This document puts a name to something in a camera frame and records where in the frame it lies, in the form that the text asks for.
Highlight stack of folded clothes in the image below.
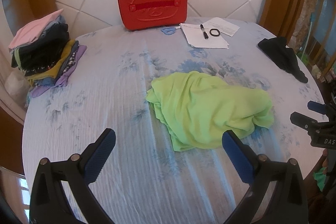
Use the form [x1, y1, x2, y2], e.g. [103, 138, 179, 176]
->
[9, 9, 87, 98]

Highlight black marker pen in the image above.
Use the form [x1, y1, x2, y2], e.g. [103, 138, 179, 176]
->
[200, 24, 209, 39]

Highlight lime green garment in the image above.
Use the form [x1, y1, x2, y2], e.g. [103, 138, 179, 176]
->
[146, 71, 274, 152]

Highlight white paper sheet back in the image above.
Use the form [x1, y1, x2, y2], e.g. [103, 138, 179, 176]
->
[203, 17, 240, 37]

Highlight white paper sheet front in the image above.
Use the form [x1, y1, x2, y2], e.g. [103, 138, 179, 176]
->
[180, 23, 229, 49]

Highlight white paper sheet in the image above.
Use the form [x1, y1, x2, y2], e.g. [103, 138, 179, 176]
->
[203, 17, 240, 37]
[180, 23, 229, 49]

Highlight black garment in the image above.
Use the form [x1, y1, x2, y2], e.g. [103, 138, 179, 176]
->
[257, 36, 308, 84]

